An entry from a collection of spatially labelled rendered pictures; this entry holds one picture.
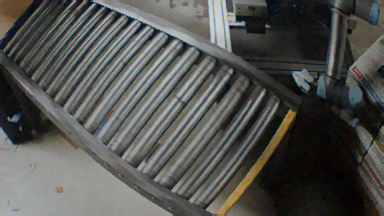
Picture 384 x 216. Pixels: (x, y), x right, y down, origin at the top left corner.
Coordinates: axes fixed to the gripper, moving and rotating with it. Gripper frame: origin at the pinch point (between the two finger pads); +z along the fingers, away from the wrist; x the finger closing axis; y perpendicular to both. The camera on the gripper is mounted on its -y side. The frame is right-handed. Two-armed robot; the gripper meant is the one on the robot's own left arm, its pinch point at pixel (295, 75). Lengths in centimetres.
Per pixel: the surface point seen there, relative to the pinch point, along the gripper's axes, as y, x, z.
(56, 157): -77, 66, 94
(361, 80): 6.3, -15.1, -29.3
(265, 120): 3.4, 23.3, 0.5
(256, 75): 3.5, 11.3, 11.4
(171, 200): 3, 61, 9
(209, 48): 3.5, 11.3, 29.7
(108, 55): 3, 31, 59
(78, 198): -77, 76, 68
